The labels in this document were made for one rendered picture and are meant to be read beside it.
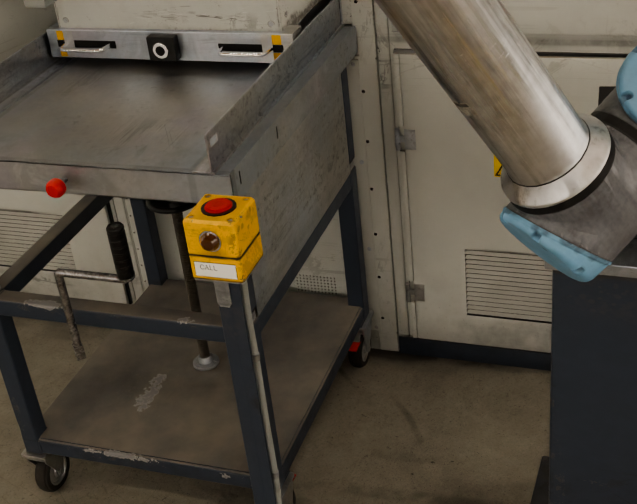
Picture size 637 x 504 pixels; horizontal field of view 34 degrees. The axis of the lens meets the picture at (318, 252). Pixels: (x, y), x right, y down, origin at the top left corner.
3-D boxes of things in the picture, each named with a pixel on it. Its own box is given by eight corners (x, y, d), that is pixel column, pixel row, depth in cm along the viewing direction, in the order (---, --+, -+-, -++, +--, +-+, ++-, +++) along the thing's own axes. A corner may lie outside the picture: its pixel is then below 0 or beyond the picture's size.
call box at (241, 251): (243, 286, 146) (233, 223, 141) (192, 281, 149) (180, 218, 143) (264, 256, 152) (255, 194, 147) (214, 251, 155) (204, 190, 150)
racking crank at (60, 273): (71, 361, 195) (32, 222, 180) (79, 351, 198) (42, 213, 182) (151, 372, 190) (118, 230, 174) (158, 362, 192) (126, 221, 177)
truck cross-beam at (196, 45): (295, 64, 199) (292, 33, 196) (52, 57, 217) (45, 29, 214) (304, 54, 203) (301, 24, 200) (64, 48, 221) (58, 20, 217)
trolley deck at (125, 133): (235, 206, 168) (230, 173, 165) (-80, 182, 188) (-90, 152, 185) (357, 52, 222) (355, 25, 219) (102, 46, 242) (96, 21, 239)
